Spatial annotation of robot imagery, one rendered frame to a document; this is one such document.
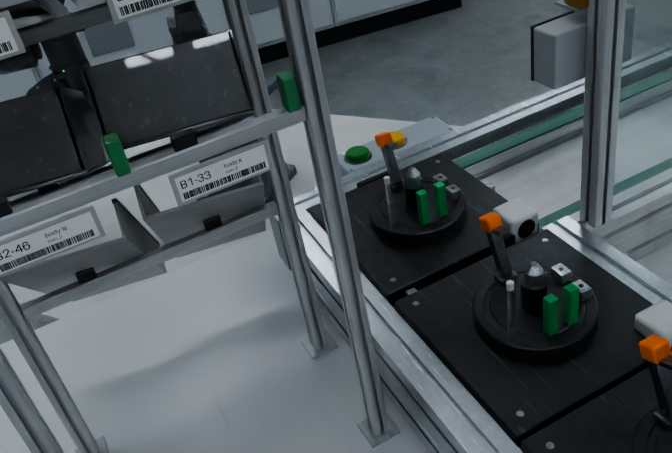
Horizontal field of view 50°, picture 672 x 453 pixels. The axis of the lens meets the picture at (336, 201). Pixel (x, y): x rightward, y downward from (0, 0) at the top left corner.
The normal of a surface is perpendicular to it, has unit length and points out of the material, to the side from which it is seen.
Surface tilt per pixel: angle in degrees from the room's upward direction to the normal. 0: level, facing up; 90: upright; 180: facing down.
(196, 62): 65
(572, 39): 90
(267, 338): 0
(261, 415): 0
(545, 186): 0
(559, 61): 90
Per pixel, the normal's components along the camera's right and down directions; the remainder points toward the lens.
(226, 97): 0.19, 0.11
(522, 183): -0.16, -0.81
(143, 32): 0.32, 0.50
